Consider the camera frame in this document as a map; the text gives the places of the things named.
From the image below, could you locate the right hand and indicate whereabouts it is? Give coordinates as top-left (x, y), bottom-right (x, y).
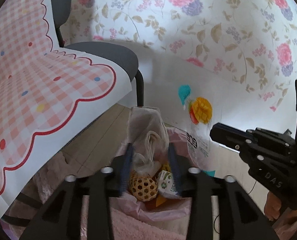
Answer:
top-left (264, 191), bottom-right (287, 222)

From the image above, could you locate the pink checkered tablecloth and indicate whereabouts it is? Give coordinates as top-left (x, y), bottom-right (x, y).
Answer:
top-left (0, 0), bottom-right (132, 218)

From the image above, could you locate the white blue milk carton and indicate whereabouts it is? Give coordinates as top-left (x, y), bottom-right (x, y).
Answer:
top-left (157, 170), bottom-right (181, 199)

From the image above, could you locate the clear fruit snack bag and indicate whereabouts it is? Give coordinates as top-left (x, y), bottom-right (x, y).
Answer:
top-left (178, 85), bottom-right (216, 177)

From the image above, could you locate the woven bamboo basket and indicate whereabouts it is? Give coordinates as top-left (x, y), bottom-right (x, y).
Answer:
top-left (128, 171), bottom-right (158, 202)

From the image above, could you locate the pink fluffy clothing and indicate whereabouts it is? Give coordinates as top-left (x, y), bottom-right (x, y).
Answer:
top-left (6, 152), bottom-right (188, 239)

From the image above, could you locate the floral pattern backdrop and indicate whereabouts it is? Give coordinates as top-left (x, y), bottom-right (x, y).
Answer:
top-left (60, 0), bottom-right (297, 120)

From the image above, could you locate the grey office chair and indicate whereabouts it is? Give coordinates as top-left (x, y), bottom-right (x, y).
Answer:
top-left (51, 0), bottom-right (144, 107)

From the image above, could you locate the clear plastic bag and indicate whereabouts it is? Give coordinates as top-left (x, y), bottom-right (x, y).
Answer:
top-left (127, 107), bottom-right (169, 177)

